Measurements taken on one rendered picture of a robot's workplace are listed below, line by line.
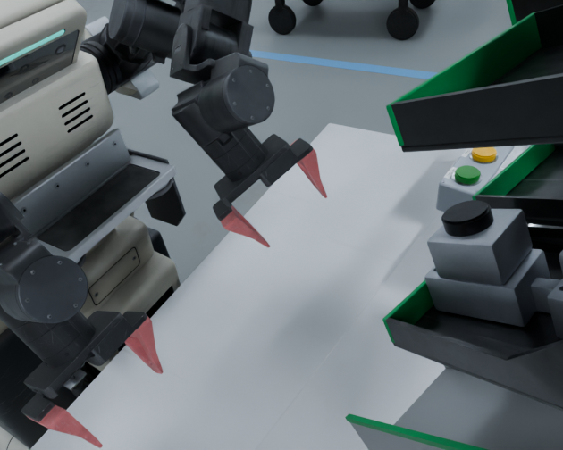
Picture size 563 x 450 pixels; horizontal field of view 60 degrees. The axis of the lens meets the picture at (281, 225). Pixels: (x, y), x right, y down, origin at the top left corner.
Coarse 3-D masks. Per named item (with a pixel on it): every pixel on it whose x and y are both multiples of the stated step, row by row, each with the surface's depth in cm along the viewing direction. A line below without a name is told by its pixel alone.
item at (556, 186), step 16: (544, 144) 46; (560, 144) 46; (528, 160) 45; (544, 160) 46; (560, 160) 45; (496, 176) 43; (512, 176) 44; (528, 176) 45; (544, 176) 43; (560, 176) 42; (480, 192) 41; (496, 192) 42; (512, 192) 43; (528, 192) 42; (544, 192) 41; (560, 192) 40; (496, 208) 40; (512, 208) 39; (528, 208) 38; (544, 208) 36; (560, 208) 35; (544, 224) 37; (560, 224) 36
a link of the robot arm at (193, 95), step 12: (204, 84) 51; (180, 96) 55; (192, 96) 52; (180, 108) 54; (192, 108) 52; (180, 120) 54; (192, 120) 53; (192, 132) 55; (204, 132) 54; (216, 132) 54; (204, 144) 55
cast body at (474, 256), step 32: (448, 224) 31; (480, 224) 30; (512, 224) 30; (448, 256) 31; (480, 256) 29; (512, 256) 30; (544, 256) 31; (448, 288) 33; (480, 288) 31; (512, 288) 29; (544, 288) 29; (512, 320) 30
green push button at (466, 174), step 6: (462, 168) 82; (468, 168) 82; (474, 168) 82; (456, 174) 81; (462, 174) 81; (468, 174) 81; (474, 174) 80; (480, 174) 80; (462, 180) 80; (468, 180) 80; (474, 180) 80
